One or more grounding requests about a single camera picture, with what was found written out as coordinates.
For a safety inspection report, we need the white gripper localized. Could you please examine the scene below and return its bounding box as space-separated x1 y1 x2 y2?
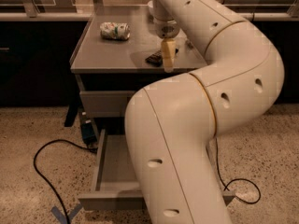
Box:
151 0 181 74

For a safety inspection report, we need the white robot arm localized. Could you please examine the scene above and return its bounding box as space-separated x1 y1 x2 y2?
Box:
125 0 284 224

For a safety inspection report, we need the grey drawer cabinet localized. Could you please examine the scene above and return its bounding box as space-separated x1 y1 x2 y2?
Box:
71 5 206 135

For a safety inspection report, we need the closed upper grey drawer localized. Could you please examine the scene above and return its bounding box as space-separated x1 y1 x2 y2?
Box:
79 91 135 118

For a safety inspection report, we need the open lower grey drawer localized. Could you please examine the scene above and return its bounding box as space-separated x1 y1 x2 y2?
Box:
78 128 236 211

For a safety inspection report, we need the clear plastic bottle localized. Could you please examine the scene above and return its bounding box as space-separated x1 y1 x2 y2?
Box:
186 38 194 49

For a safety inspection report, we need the white bowl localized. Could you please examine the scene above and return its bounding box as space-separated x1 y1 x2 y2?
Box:
148 0 153 17

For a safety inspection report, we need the blue power adapter box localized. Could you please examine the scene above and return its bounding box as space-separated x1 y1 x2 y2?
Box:
80 120 97 145

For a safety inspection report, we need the long white counter shelf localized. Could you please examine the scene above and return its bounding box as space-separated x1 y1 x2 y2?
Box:
0 13 299 21

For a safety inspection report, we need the blue tape floor mark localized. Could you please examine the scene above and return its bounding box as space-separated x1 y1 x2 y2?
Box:
50 203 84 224

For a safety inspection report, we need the black power cable right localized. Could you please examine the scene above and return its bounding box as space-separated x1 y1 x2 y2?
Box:
213 137 262 205

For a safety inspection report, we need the black power cable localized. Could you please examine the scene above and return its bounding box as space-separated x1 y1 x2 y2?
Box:
213 137 262 205
33 138 99 224

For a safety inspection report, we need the black power cable left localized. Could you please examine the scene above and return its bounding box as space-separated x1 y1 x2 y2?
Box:
33 138 99 224

